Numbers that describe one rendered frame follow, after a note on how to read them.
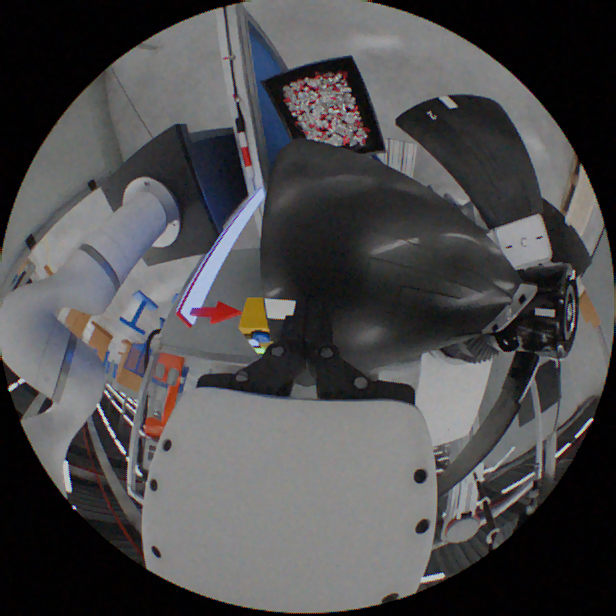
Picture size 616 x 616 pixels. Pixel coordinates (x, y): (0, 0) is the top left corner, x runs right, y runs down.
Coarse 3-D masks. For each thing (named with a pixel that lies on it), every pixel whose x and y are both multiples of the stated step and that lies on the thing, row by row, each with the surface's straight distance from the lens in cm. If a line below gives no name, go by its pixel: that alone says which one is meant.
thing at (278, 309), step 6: (270, 300) 14; (276, 300) 13; (282, 300) 13; (270, 306) 14; (276, 306) 14; (282, 306) 14; (288, 306) 13; (294, 306) 13; (270, 312) 14; (276, 312) 14; (282, 312) 14; (288, 312) 14; (282, 318) 14
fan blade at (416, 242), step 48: (288, 144) 13; (288, 192) 11; (336, 192) 11; (384, 192) 11; (432, 192) 12; (288, 240) 12; (336, 240) 11; (384, 240) 11; (432, 240) 12; (480, 240) 15; (288, 288) 13; (336, 288) 12; (384, 288) 13; (432, 288) 14; (480, 288) 17; (336, 336) 15; (384, 336) 16; (432, 336) 19
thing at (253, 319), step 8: (248, 304) 46; (256, 304) 46; (248, 312) 45; (256, 312) 44; (264, 312) 43; (240, 320) 44; (248, 320) 44; (256, 320) 43; (264, 320) 42; (240, 328) 44; (248, 328) 43; (256, 328) 42; (264, 328) 41; (264, 344) 49
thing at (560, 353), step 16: (528, 272) 31; (544, 272) 30; (560, 272) 28; (544, 288) 28; (560, 288) 27; (576, 288) 36; (528, 304) 28; (544, 304) 27; (560, 304) 26; (576, 304) 36; (512, 320) 32; (528, 320) 28; (544, 320) 27; (560, 320) 27; (576, 320) 37; (496, 336) 32; (512, 336) 35; (528, 336) 29; (544, 336) 28; (560, 336) 27; (544, 352) 30; (560, 352) 29
